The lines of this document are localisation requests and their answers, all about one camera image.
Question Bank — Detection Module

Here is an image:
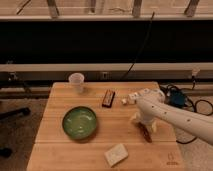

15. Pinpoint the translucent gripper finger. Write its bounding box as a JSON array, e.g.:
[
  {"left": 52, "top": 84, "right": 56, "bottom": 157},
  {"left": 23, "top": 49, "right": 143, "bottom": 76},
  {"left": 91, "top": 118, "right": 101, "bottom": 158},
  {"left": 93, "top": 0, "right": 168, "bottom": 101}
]
[
  {"left": 149, "top": 121, "right": 157, "bottom": 133},
  {"left": 130, "top": 112, "right": 140, "bottom": 122}
]

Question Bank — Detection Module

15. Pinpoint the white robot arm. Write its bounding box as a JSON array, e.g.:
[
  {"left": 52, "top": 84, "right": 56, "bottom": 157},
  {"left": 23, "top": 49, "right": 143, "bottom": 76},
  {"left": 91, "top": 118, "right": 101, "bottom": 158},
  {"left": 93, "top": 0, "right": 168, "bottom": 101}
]
[{"left": 128, "top": 88, "right": 213, "bottom": 146}]

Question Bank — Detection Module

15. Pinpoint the green ceramic bowl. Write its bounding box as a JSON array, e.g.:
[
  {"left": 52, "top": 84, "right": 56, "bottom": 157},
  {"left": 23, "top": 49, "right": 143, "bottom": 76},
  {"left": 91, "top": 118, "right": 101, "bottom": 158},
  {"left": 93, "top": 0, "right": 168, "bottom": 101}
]
[{"left": 62, "top": 106, "right": 98, "bottom": 140}]

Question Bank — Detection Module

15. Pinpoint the white power strip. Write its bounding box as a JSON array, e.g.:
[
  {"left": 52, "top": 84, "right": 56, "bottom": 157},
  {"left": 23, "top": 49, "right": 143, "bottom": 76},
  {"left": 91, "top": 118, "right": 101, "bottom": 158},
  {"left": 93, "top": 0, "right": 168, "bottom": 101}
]
[{"left": 121, "top": 88, "right": 149, "bottom": 105}]

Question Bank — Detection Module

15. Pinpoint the dark chocolate bar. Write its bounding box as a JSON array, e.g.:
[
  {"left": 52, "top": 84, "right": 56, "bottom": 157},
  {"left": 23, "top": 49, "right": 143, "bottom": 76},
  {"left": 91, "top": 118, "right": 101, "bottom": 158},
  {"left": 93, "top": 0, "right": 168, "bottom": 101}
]
[{"left": 102, "top": 90, "right": 115, "bottom": 108}]

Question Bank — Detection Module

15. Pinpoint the blue box on floor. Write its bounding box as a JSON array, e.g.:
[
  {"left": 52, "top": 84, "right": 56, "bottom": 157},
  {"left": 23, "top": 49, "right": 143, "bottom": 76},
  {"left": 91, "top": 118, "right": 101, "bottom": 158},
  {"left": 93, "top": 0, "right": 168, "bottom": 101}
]
[{"left": 169, "top": 91, "right": 186, "bottom": 107}]

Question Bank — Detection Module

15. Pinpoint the beige sponge block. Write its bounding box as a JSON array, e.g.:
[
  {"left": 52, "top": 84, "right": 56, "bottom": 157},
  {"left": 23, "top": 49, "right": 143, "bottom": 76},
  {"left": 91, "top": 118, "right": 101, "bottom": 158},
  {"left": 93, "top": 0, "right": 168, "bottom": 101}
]
[{"left": 104, "top": 144, "right": 128, "bottom": 167}]

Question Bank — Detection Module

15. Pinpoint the translucent plastic cup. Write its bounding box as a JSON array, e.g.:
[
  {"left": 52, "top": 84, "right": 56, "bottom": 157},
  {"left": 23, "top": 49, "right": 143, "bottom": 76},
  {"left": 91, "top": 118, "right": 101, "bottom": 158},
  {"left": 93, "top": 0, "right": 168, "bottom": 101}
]
[{"left": 68, "top": 73, "right": 84, "bottom": 93}]

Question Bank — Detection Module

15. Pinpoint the black office chair base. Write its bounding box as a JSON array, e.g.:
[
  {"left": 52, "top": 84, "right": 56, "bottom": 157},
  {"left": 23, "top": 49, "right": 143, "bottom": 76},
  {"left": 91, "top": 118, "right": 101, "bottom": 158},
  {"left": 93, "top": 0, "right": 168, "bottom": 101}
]
[{"left": 0, "top": 60, "right": 51, "bottom": 158}]

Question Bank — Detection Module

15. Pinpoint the black cable on floor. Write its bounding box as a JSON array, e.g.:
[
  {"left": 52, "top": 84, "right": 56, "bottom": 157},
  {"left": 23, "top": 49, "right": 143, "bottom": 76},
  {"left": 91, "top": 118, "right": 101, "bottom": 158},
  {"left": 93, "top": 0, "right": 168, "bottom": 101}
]
[{"left": 159, "top": 74, "right": 213, "bottom": 145}]

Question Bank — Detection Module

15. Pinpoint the black hanging cable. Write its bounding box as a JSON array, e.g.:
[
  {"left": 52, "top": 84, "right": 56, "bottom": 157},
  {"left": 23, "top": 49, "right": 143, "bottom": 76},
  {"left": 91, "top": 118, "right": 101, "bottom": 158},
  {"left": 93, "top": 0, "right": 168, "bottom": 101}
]
[{"left": 120, "top": 11, "right": 156, "bottom": 81}]

